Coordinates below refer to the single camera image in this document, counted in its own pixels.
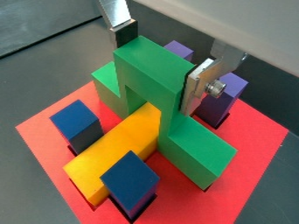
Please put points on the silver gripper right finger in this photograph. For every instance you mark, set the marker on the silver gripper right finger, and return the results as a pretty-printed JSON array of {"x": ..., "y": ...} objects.
[{"x": 202, "y": 80}]

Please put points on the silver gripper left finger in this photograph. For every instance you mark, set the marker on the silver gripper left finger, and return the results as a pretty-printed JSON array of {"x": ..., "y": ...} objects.
[{"x": 122, "y": 26}]

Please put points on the green bridge-shaped block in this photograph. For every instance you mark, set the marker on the green bridge-shaped block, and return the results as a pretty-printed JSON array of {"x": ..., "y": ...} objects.
[{"x": 147, "y": 74}]

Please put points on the red base board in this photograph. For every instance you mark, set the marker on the red base board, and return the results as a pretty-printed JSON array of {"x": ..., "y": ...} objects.
[{"x": 182, "y": 203}]

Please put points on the left purple block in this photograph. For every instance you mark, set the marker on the left purple block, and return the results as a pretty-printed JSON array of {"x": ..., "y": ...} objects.
[{"x": 214, "y": 109}]

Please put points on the purple block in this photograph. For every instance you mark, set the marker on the purple block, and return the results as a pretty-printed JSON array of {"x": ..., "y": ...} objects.
[
  {"x": 181, "y": 50},
  {"x": 214, "y": 109}
]

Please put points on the right purple block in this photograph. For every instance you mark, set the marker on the right purple block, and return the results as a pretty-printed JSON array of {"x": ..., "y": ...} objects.
[{"x": 181, "y": 50}]

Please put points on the long yellow block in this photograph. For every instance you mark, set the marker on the long yellow block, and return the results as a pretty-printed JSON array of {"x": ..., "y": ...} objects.
[{"x": 134, "y": 135}]

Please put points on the right dark blue block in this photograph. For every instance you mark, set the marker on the right dark blue block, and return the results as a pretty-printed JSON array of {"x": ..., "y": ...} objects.
[{"x": 79, "y": 126}]

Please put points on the dark blue block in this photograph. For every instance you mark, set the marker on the dark blue block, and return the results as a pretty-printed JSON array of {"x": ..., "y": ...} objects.
[
  {"x": 79, "y": 126},
  {"x": 131, "y": 182}
]

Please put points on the left dark blue block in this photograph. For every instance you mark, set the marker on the left dark blue block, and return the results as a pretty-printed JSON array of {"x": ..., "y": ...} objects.
[{"x": 131, "y": 182}]

